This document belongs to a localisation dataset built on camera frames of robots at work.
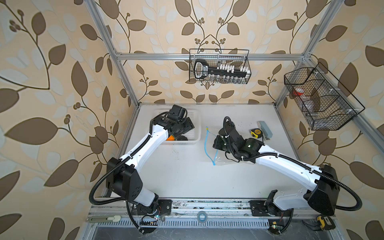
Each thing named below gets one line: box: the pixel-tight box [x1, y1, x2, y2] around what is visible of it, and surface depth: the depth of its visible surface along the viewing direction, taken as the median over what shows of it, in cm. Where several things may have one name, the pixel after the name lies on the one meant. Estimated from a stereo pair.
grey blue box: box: [257, 120, 273, 139], surface depth 101 cm
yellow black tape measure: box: [250, 128, 263, 139], surface depth 102 cm
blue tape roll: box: [197, 211, 208, 224], surface depth 74 cm
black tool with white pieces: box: [194, 59, 251, 79], surface depth 84 cm
